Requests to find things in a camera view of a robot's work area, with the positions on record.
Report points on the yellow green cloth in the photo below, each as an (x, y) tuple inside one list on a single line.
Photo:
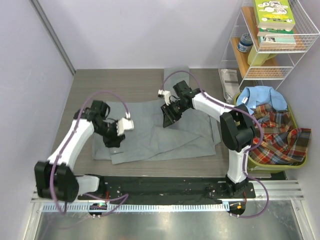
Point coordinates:
[(258, 59)]

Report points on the plastic wrapped paper packet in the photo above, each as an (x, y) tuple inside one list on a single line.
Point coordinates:
[(229, 83)]

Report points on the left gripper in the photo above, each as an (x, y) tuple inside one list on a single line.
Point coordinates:
[(114, 141)]

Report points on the aluminium rail frame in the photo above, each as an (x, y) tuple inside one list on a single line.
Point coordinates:
[(159, 208)]

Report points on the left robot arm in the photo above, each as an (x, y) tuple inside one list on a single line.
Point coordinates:
[(55, 179)]

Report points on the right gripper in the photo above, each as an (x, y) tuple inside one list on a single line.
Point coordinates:
[(169, 119)]

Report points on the white wire shelf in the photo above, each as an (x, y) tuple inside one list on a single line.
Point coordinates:
[(275, 70)]

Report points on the green laundry basket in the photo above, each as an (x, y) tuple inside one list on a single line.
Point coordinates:
[(255, 167)]

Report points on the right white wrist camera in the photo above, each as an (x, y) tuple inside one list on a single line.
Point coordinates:
[(165, 94)]

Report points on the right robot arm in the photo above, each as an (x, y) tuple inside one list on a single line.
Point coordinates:
[(236, 125)]

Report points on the grey long sleeve shirt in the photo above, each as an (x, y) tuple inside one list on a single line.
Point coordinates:
[(196, 134)]

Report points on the lower stacked book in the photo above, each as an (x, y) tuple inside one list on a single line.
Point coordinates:
[(280, 37)]

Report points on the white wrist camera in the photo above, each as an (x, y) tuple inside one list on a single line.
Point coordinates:
[(125, 126), (165, 94)]

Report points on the small blue white jar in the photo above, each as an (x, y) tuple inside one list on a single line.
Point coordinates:
[(245, 43)]

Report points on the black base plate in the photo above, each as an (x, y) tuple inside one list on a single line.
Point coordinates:
[(170, 191)]

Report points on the plaid shirt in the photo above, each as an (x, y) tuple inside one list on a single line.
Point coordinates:
[(283, 143)]

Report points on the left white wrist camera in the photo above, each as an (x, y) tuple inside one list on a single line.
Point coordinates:
[(125, 126)]

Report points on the green book on top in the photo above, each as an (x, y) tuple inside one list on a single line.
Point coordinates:
[(273, 14)]

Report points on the light blue shirt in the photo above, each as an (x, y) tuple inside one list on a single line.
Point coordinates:
[(255, 96)]

